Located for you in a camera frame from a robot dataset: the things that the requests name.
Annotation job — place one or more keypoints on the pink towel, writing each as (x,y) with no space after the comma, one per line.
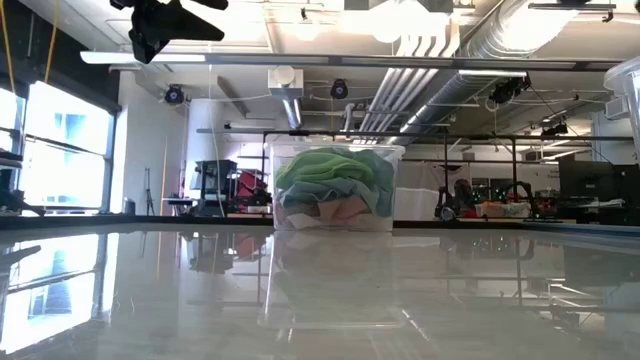
(345,207)

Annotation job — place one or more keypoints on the clear plastic bin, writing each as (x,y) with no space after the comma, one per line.
(398,165)

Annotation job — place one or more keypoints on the pale teal towel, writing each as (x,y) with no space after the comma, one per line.
(382,185)

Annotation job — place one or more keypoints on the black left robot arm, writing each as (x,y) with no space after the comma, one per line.
(15,200)

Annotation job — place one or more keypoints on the long ceiling light strip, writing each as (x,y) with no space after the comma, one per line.
(150,57)

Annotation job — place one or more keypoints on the black ceiling spotlight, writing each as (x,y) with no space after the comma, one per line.
(174,94)
(339,89)

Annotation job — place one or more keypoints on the white ceiling box unit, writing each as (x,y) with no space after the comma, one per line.
(285,82)

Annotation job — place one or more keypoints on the white round column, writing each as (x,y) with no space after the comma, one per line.
(202,140)

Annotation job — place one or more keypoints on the black equipment cart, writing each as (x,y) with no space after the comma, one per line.
(215,172)

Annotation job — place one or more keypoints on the large bright window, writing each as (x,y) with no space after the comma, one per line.
(65,150)

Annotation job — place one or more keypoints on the red background object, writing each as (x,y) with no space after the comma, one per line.
(250,187)

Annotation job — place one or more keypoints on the white ceiling pipes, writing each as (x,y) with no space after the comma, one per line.
(400,90)

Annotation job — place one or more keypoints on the white partition panel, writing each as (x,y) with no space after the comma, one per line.
(420,195)

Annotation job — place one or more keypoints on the black track light cluster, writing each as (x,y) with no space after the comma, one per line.
(507,90)

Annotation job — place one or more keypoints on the silver round air duct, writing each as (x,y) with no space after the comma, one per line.
(450,95)

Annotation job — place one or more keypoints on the black background rig frame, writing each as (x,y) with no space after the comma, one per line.
(450,135)

